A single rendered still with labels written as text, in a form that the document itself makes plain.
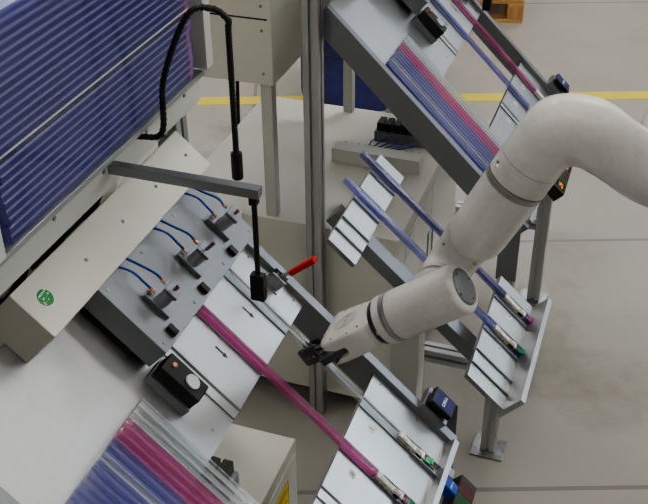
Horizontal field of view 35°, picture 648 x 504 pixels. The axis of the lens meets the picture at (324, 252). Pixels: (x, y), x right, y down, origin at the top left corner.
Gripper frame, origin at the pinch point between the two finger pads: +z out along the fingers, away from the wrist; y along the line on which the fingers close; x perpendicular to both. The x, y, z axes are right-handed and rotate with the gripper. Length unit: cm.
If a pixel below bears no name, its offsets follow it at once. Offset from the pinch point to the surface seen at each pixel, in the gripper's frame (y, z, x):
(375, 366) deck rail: -8.1, -2.3, 11.3
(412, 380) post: -34.0, 11.9, 31.0
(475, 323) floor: -138, 54, 77
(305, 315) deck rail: -8.0, 3.0, -3.3
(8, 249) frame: 46, -11, -49
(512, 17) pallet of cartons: -400, 81, 52
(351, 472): 14.1, -2.0, 16.1
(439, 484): 3.9, -6.6, 30.8
